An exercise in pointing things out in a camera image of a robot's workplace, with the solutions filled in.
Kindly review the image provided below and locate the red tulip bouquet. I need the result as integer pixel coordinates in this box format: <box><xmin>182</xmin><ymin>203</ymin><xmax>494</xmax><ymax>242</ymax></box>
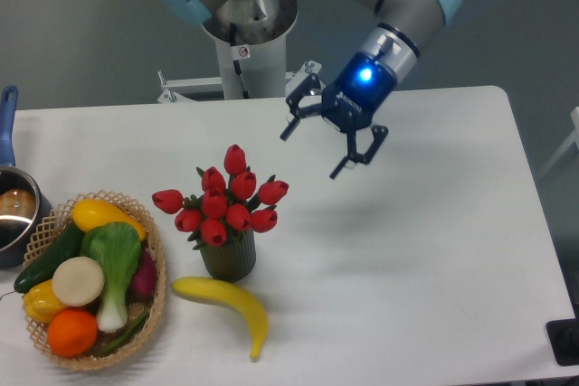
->
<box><xmin>152</xmin><ymin>144</ymin><xmax>290</xmax><ymax>250</ymax></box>

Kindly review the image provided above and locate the orange fruit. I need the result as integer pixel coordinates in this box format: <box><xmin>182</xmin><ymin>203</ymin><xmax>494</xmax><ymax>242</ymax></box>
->
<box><xmin>48</xmin><ymin>309</ymin><xmax>99</xmax><ymax>357</ymax></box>

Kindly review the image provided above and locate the yellow bell pepper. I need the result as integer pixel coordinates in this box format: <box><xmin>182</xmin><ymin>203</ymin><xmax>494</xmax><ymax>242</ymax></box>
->
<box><xmin>23</xmin><ymin>279</ymin><xmax>68</xmax><ymax>324</ymax></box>

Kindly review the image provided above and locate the woven wicker basket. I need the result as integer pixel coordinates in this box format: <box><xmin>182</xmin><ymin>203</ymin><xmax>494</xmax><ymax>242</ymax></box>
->
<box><xmin>24</xmin><ymin>191</ymin><xmax>166</xmax><ymax>372</ymax></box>

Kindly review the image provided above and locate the green bok choy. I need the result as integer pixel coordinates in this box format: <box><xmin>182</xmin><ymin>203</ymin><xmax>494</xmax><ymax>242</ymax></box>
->
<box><xmin>81</xmin><ymin>222</ymin><xmax>141</xmax><ymax>333</ymax></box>

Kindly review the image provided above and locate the blue saucepan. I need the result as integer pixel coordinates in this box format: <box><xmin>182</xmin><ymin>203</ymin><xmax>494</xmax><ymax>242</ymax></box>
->
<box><xmin>1</xmin><ymin>85</ymin><xmax>52</xmax><ymax>269</ymax></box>

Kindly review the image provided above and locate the yellow squash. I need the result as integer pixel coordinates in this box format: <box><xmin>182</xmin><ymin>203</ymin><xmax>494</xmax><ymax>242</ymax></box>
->
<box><xmin>71</xmin><ymin>199</ymin><xmax>147</xmax><ymax>241</ymax></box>

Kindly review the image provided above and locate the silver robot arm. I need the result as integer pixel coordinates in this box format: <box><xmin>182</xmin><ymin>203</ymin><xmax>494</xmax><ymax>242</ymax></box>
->
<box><xmin>162</xmin><ymin>0</ymin><xmax>462</xmax><ymax>167</ymax></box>

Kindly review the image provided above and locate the black device at edge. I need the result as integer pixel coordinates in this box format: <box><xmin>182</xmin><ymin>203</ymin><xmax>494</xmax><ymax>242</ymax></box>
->
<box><xmin>546</xmin><ymin>318</ymin><xmax>578</xmax><ymax>366</ymax></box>

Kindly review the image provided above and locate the cream round disc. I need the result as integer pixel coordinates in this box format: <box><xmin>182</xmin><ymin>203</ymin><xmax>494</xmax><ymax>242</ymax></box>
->
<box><xmin>52</xmin><ymin>257</ymin><xmax>105</xmax><ymax>306</ymax></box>

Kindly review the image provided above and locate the yellow banana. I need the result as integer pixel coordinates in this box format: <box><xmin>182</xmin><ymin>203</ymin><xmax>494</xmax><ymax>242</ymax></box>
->
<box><xmin>171</xmin><ymin>277</ymin><xmax>270</xmax><ymax>362</ymax></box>

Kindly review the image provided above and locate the purple red onion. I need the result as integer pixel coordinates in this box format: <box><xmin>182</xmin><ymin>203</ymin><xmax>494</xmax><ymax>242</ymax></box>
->
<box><xmin>129</xmin><ymin>249</ymin><xmax>157</xmax><ymax>297</ymax></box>

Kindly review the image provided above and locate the white metal base frame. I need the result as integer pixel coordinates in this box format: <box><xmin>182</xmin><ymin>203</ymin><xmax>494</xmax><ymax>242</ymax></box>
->
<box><xmin>156</xmin><ymin>59</ymin><xmax>323</xmax><ymax>105</ymax></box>

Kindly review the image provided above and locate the dark green cucumber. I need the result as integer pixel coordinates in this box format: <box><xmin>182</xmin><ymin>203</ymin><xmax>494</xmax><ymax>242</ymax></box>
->
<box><xmin>14</xmin><ymin>222</ymin><xmax>84</xmax><ymax>294</ymax></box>

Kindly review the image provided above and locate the dark ribbed vase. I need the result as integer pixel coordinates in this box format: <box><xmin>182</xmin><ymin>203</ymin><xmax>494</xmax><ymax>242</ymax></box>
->
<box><xmin>200</xmin><ymin>230</ymin><xmax>257</xmax><ymax>283</ymax></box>

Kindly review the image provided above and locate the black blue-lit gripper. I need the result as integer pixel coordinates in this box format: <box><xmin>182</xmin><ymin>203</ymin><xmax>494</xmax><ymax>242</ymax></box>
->
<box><xmin>279</xmin><ymin>52</ymin><xmax>399</xmax><ymax>180</ymax></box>

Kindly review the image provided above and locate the green bean pod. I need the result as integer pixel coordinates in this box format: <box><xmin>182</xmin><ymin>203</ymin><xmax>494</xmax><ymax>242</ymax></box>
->
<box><xmin>95</xmin><ymin>311</ymin><xmax>149</xmax><ymax>357</ymax></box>

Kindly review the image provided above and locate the white frame at right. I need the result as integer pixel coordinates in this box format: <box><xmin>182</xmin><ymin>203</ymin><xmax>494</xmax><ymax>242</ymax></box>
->
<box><xmin>539</xmin><ymin>107</ymin><xmax>578</xmax><ymax>177</ymax></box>

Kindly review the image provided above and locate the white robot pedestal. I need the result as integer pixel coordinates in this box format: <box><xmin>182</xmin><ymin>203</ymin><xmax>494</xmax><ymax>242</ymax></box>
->
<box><xmin>214</xmin><ymin>36</ymin><xmax>286</xmax><ymax>100</ymax></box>

